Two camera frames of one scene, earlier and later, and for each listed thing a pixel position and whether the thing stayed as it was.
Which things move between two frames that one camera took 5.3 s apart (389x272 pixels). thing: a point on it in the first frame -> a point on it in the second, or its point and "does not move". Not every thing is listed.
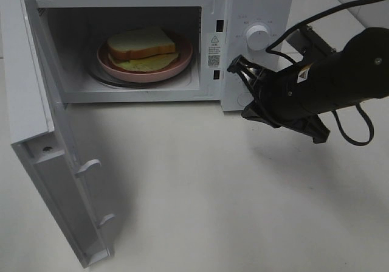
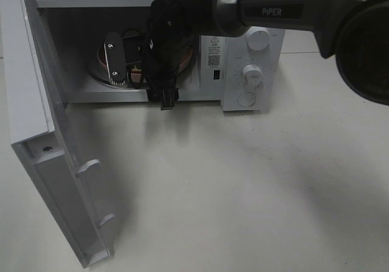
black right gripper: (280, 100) -> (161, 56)
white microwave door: (41, 137) does not move
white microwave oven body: (158, 41) does not move
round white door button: (244, 98) does not move
